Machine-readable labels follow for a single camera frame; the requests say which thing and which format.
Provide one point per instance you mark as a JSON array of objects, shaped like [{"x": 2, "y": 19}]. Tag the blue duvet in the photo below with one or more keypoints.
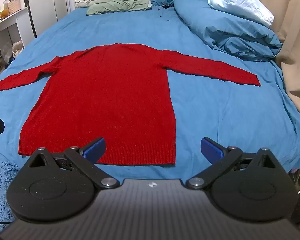
[{"x": 227, "y": 27}]

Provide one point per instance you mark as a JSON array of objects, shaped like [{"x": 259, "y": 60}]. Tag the beige curtain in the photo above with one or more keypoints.
[{"x": 295, "y": 42}]

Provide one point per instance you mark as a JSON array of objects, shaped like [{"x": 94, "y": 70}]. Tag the blue fluffy rug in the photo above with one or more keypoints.
[{"x": 1, "y": 192}]

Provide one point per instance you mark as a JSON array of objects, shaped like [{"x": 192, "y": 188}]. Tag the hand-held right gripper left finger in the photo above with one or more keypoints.
[{"x": 95, "y": 148}]

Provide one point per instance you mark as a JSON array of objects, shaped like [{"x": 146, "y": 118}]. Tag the woven basket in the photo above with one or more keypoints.
[{"x": 14, "y": 6}]

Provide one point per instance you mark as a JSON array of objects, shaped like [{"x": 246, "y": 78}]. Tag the red knit sweater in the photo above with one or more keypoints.
[{"x": 107, "y": 110}]

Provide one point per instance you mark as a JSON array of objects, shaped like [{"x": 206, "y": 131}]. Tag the light blue blanket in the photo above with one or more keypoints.
[{"x": 242, "y": 3}]

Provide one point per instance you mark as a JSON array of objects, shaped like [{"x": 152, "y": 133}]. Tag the white desk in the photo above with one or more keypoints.
[{"x": 5, "y": 22}]

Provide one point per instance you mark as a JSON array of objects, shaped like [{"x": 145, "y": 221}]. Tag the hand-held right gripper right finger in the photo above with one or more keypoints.
[{"x": 211, "y": 149}]

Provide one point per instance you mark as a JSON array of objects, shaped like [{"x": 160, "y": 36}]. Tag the bed with blue sheet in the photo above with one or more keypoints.
[{"x": 205, "y": 110}]

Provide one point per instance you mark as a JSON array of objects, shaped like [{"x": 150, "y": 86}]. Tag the white wardrobe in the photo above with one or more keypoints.
[{"x": 50, "y": 2}]

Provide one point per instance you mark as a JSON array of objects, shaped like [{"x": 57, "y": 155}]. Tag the green pillow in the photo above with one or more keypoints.
[{"x": 115, "y": 5}]

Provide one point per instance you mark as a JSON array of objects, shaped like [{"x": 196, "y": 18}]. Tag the black pole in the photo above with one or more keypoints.
[{"x": 31, "y": 10}]

